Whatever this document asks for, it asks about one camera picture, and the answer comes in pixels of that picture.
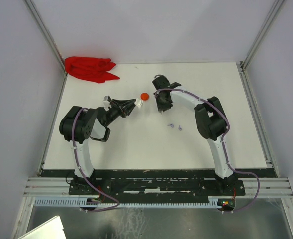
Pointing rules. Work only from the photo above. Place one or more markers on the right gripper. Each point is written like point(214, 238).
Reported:
point(161, 106)

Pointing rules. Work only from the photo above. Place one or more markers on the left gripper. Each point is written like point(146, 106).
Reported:
point(120, 105)

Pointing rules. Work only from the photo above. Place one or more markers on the white charging case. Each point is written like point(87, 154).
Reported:
point(138, 102)

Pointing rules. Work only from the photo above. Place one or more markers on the orange charging case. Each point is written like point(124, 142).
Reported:
point(144, 96)

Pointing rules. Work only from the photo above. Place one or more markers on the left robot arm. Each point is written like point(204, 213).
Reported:
point(80, 125)

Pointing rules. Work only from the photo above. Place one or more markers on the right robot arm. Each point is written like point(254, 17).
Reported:
point(211, 123)

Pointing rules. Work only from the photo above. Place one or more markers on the red cloth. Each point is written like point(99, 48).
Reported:
point(90, 69)

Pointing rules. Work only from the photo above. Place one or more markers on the metal sheet corner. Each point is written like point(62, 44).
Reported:
point(51, 229)

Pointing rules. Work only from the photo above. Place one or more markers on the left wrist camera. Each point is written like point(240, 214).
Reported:
point(107, 101)

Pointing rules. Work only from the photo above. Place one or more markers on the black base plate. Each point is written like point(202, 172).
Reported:
point(160, 186)

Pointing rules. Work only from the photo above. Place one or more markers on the right frame post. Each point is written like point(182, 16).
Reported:
point(266, 26)

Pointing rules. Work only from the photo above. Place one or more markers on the frame post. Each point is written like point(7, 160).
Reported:
point(31, 6)
point(266, 26)

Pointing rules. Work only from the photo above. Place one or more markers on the blue cable duct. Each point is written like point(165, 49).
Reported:
point(87, 203)

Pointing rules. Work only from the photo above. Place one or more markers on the left frame post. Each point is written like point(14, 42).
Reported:
point(31, 6)

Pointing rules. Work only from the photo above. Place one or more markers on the aluminium rail front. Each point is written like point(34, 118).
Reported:
point(57, 187)

